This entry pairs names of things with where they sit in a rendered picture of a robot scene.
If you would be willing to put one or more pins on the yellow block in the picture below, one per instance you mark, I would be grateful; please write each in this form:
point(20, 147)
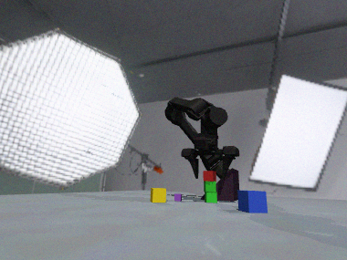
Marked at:
point(158, 195)

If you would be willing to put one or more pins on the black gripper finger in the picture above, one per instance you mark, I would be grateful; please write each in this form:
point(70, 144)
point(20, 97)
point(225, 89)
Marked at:
point(194, 163)
point(226, 163)

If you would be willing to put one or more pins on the small purple block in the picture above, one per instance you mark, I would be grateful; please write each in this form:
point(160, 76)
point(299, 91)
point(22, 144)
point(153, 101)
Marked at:
point(178, 197)

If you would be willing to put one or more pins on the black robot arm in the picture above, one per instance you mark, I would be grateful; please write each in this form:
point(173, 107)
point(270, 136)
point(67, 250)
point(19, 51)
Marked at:
point(211, 119)

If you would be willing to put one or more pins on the green block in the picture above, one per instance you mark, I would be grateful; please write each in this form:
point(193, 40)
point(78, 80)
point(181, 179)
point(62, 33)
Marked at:
point(211, 197)
point(209, 186)

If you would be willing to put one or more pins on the blue block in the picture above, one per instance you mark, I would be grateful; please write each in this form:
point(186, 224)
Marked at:
point(252, 201)

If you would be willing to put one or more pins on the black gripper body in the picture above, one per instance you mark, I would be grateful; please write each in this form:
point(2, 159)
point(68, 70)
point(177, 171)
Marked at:
point(227, 150)

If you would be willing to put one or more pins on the red block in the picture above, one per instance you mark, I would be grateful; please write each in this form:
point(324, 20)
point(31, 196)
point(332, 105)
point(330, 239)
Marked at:
point(209, 176)

